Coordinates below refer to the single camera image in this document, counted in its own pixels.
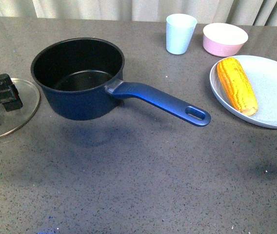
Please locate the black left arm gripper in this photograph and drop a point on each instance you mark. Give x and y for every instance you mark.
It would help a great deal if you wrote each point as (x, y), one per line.
(9, 95)

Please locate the glass pot lid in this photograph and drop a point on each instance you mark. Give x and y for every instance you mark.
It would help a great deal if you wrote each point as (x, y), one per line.
(14, 120)

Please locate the yellow corn cob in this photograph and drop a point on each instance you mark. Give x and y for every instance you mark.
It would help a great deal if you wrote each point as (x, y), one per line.
(237, 86)

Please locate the dark blue saucepan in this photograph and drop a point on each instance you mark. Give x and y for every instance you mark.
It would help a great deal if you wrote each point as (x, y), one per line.
(82, 79)

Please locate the light blue cup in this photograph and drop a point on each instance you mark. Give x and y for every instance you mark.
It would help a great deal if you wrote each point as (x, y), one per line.
(179, 31)

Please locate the pink bowl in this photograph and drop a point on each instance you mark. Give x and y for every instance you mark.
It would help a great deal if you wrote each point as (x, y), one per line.
(223, 40)

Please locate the beige curtain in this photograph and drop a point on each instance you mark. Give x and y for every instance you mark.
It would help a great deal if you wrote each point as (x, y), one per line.
(238, 12)

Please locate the light blue plate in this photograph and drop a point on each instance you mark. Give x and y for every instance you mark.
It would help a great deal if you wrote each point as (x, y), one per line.
(262, 74)

